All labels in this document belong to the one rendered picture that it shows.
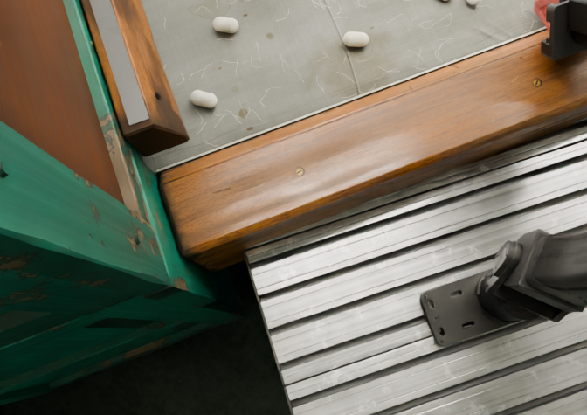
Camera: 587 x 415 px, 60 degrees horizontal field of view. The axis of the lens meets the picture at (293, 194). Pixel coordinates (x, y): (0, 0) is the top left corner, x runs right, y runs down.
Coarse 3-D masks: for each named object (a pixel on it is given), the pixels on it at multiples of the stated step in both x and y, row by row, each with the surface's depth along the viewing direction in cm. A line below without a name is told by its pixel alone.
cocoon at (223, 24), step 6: (216, 18) 68; (222, 18) 68; (228, 18) 68; (216, 24) 68; (222, 24) 67; (228, 24) 67; (234, 24) 67; (216, 30) 68; (222, 30) 68; (228, 30) 68; (234, 30) 68
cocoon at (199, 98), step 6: (198, 90) 65; (192, 96) 65; (198, 96) 65; (204, 96) 65; (210, 96) 65; (192, 102) 65; (198, 102) 65; (204, 102) 65; (210, 102) 65; (216, 102) 65
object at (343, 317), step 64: (576, 128) 73; (448, 192) 70; (512, 192) 69; (576, 192) 71; (256, 256) 68; (320, 256) 68; (384, 256) 69; (448, 256) 67; (320, 320) 66; (384, 320) 66; (576, 320) 65; (320, 384) 64; (384, 384) 64; (448, 384) 63; (512, 384) 63; (576, 384) 63
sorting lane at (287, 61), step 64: (192, 0) 71; (256, 0) 70; (320, 0) 70; (384, 0) 70; (448, 0) 69; (512, 0) 69; (192, 64) 68; (256, 64) 68; (320, 64) 67; (384, 64) 67; (448, 64) 67; (192, 128) 66; (256, 128) 65
